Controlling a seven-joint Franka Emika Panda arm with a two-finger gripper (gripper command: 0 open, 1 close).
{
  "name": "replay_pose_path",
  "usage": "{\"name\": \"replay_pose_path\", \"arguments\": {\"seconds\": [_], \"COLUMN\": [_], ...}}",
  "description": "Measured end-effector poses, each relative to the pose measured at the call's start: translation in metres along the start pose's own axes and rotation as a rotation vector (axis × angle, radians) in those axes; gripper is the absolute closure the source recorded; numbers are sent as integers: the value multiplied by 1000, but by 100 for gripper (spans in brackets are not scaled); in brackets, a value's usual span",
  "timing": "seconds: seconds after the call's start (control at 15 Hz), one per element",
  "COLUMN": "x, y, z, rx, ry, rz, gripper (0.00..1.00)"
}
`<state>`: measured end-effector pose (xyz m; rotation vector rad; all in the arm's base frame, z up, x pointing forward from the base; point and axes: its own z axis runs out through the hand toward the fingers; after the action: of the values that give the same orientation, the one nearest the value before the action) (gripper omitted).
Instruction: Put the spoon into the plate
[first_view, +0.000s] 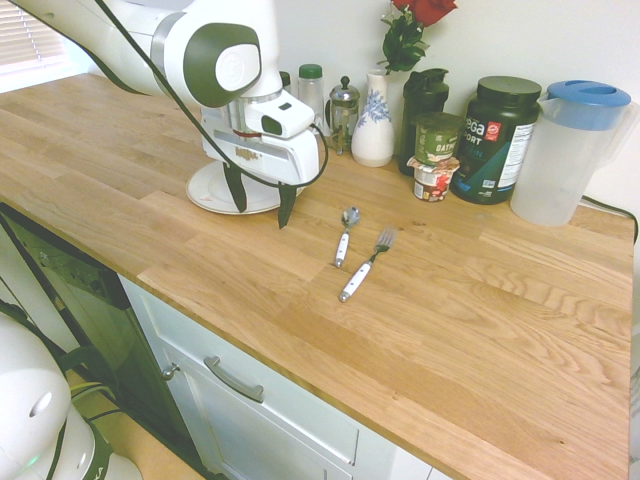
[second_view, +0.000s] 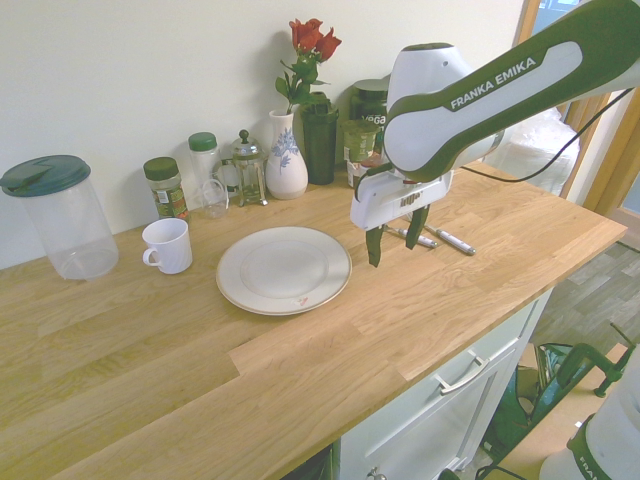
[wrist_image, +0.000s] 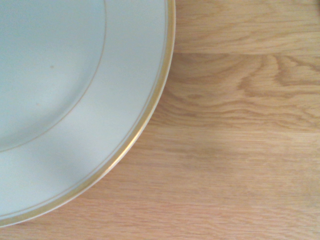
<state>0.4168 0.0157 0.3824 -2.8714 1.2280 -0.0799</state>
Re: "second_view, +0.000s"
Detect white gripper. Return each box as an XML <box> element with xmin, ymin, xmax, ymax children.
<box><xmin>349</xmin><ymin>167</ymin><xmax>454</xmax><ymax>269</ymax></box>

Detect white gold-rimmed plate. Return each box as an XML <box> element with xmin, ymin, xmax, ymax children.
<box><xmin>215</xmin><ymin>226</ymin><xmax>353</xmax><ymax>317</ymax></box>

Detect green-lidded round tub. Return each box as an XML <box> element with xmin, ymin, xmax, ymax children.
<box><xmin>341</xmin><ymin>119</ymin><xmax>384</xmax><ymax>164</ymax></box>

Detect dark green shaker bottle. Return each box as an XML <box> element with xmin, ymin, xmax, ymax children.
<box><xmin>299</xmin><ymin>91</ymin><xmax>341</xmax><ymax>186</ymax></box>

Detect white vase with blue flowers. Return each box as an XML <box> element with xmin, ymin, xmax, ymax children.
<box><xmin>264</xmin><ymin>109</ymin><xmax>309</xmax><ymax>201</ymax></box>

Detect large dark supplement tub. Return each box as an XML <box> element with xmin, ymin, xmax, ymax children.
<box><xmin>348</xmin><ymin>78</ymin><xmax>392</xmax><ymax>132</ymax></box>

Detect glass french press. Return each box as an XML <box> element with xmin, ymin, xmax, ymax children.
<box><xmin>219</xmin><ymin>129</ymin><xmax>270</xmax><ymax>208</ymax></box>

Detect plastic-wrapped white roll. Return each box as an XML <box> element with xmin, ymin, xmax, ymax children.
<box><xmin>481</xmin><ymin>106</ymin><xmax>585</xmax><ymax>199</ymax></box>

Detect small clear measuring cup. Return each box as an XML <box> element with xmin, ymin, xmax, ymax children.
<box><xmin>200</xmin><ymin>179</ymin><xmax>230</xmax><ymax>220</ymax></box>

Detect white kitchen cabinet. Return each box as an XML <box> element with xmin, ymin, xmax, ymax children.
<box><xmin>279</xmin><ymin>287</ymin><xmax>557</xmax><ymax>480</ymax></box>

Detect clear bottle with green cap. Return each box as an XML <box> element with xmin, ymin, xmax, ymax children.
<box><xmin>187</xmin><ymin>131</ymin><xmax>222</xmax><ymax>211</ymax></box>

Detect green shopping bag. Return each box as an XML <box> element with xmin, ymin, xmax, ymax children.
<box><xmin>478</xmin><ymin>341</ymin><xmax>569</xmax><ymax>454</ymax></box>

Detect red roses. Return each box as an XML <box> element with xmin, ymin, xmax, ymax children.
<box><xmin>274</xmin><ymin>17</ymin><xmax>344</xmax><ymax>116</ymax></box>

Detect green metal clamp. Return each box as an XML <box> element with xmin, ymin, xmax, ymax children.
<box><xmin>528</xmin><ymin>321</ymin><xmax>640</xmax><ymax>429</ymax></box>

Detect white ceramic mug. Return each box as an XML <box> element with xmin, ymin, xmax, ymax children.
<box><xmin>141</xmin><ymin>217</ymin><xmax>195</xmax><ymax>276</ymax></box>

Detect spice jar with dark lid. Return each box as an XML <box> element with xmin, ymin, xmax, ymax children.
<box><xmin>142</xmin><ymin>156</ymin><xmax>191</xmax><ymax>224</ymax></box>

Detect clear container with teal lid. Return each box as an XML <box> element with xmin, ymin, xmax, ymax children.
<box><xmin>0</xmin><ymin>154</ymin><xmax>120</xmax><ymax>282</ymax></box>

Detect white-handled fork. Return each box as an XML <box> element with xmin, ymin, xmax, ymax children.
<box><xmin>423</xmin><ymin>223</ymin><xmax>477</xmax><ymax>257</ymax></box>

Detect metal drawer handle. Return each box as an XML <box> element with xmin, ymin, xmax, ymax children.
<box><xmin>432</xmin><ymin>349</ymin><xmax>490</xmax><ymax>397</ymax></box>

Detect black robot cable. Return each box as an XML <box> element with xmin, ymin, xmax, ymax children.
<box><xmin>353</xmin><ymin>85</ymin><xmax>635</xmax><ymax>202</ymax></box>

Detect wooden door frame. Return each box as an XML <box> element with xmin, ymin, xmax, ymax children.
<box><xmin>513</xmin><ymin>0</ymin><xmax>640</xmax><ymax>217</ymax></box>

